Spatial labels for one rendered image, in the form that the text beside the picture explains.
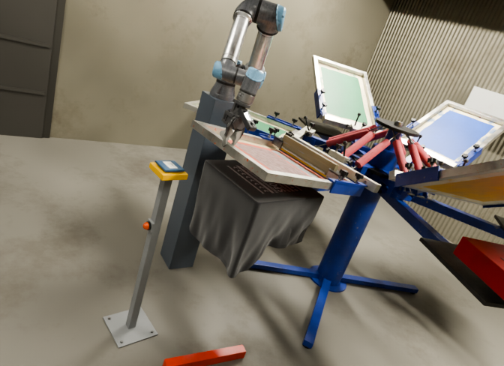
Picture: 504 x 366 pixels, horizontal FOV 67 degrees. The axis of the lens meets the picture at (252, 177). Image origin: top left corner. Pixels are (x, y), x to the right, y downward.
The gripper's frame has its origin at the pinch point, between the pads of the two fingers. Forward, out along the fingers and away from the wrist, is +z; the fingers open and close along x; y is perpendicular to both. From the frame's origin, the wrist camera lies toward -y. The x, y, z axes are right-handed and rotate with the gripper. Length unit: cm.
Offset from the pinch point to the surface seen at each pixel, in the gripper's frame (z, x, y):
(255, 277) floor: 100, -96, 21
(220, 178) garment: 18.6, -8.8, 5.6
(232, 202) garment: 24.9, -9.8, -6.8
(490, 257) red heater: -6, -60, -99
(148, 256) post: 66, 12, 10
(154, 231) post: 52, 14, 10
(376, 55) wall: -124, -403, 211
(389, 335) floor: 92, -153, -62
